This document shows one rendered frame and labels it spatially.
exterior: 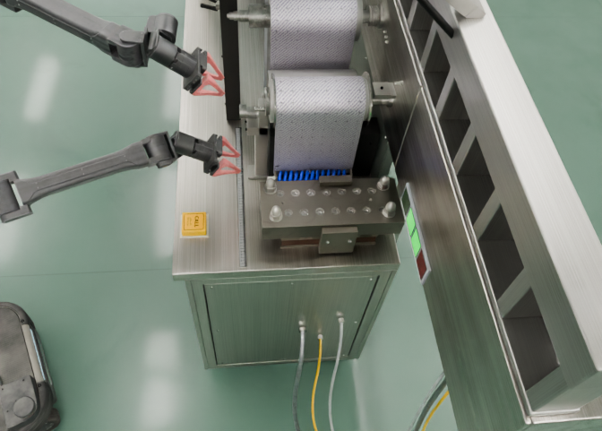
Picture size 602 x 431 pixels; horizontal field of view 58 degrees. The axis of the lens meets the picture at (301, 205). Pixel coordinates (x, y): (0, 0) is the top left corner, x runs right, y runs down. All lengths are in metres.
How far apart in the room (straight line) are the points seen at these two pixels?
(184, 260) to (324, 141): 0.52
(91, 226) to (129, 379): 0.80
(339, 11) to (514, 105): 0.71
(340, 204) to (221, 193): 0.39
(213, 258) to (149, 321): 0.99
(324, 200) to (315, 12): 0.51
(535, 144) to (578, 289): 0.26
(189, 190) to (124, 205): 1.16
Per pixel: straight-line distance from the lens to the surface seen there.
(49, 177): 1.45
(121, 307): 2.59
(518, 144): 0.95
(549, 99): 3.80
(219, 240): 1.63
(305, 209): 1.54
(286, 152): 1.56
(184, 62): 1.37
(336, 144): 1.55
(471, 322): 1.09
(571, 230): 0.87
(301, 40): 1.60
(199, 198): 1.72
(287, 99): 1.43
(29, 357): 2.34
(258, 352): 2.18
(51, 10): 1.49
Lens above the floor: 2.29
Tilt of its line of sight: 54 degrees down
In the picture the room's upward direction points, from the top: 7 degrees clockwise
